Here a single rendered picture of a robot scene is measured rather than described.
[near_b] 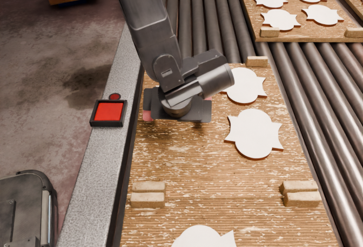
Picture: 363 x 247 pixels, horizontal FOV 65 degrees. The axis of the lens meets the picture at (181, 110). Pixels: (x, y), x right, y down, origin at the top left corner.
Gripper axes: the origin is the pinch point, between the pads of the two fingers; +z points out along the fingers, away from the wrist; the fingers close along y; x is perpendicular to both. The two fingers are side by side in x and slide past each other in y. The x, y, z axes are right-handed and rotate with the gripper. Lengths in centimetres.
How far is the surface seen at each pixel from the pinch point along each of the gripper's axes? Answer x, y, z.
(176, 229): 22.3, -0.9, -15.3
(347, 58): -20, -50, 18
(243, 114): 0.7, -14.9, -0.7
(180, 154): 10.0, -0.9, -6.1
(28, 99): -25, 113, 138
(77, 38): -93, 102, 189
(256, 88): -6.8, -19.1, 4.8
